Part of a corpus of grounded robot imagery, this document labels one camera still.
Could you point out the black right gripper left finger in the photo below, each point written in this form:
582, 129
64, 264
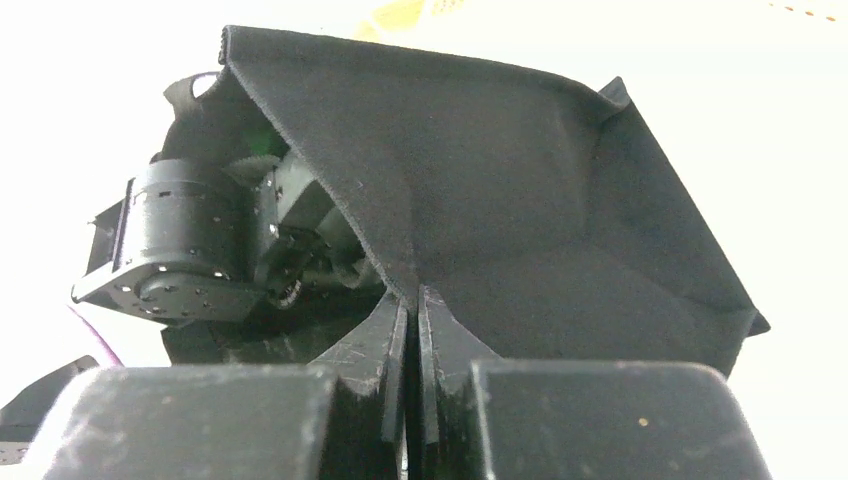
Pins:
339, 416

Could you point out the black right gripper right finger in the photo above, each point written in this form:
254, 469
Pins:
484, 416

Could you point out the black cloth bag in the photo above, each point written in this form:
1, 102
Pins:
545, 213

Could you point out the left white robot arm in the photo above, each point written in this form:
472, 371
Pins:
193, 242

